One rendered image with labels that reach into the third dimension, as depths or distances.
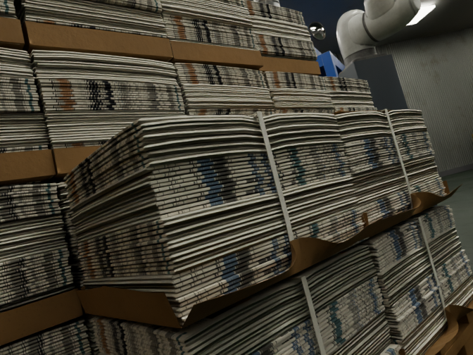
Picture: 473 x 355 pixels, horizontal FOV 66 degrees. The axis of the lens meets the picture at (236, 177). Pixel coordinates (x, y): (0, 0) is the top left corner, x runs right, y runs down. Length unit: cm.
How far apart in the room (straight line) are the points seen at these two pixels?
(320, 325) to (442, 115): 957
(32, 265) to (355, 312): 50
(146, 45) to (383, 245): 61
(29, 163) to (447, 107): 985
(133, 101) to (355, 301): 54
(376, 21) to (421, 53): 841
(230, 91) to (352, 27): 112
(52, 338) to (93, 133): 34
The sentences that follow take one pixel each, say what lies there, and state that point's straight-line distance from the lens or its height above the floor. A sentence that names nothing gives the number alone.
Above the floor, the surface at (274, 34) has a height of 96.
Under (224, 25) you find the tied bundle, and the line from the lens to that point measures 102.
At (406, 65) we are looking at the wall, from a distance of 992.
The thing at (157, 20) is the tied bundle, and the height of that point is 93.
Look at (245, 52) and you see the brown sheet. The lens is 102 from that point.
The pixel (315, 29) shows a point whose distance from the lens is 333.
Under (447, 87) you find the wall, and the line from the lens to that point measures 1032.
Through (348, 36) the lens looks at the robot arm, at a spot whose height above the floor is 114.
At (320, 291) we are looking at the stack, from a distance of 55.
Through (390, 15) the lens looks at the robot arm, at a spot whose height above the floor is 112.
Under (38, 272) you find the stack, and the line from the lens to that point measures 64.
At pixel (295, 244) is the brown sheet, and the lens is 50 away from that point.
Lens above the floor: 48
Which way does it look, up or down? 5 degrees up
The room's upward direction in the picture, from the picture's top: 14 degrees counter-clockwise
